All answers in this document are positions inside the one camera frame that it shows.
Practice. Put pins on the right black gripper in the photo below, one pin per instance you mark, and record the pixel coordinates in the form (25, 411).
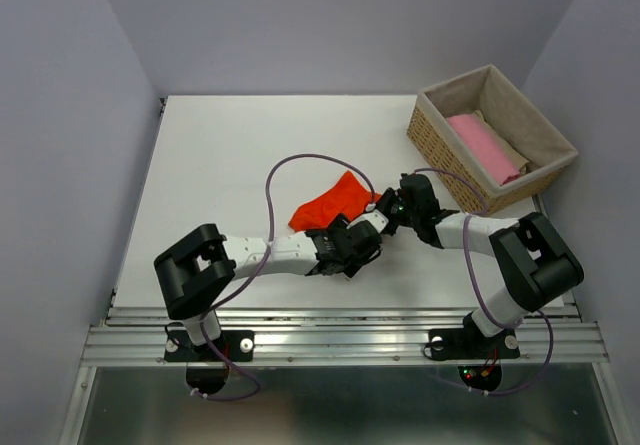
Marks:
(388, 196)

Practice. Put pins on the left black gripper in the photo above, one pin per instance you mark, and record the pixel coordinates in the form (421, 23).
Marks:
(355, 263)

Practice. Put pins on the orange t shirt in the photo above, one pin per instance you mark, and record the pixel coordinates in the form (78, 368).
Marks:
(347, 197)

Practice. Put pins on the wicker basket with liner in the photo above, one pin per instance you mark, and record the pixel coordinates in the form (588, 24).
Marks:
(511, 115)

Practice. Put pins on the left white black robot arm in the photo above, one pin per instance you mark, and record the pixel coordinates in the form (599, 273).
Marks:
(193, 272)

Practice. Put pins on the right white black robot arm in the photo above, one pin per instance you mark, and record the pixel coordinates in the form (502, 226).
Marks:
(535, 263)

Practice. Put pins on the pink rolled t shirt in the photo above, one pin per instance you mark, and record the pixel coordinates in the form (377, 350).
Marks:
(485, 147)

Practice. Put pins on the beige rolled t shirt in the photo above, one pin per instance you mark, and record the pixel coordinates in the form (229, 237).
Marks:
(518, 160)

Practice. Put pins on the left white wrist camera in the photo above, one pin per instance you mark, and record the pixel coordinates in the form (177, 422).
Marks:
(373, 216)

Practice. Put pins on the aluminium mounting rail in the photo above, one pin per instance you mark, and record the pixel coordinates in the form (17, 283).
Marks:
(337, 337)

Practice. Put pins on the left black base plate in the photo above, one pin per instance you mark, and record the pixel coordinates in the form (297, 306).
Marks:
(235, 345)

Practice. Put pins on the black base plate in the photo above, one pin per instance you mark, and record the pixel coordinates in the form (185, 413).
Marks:
(235, 345)
(465, 344)

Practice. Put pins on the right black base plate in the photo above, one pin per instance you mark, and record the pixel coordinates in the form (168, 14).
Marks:
(465, 344)

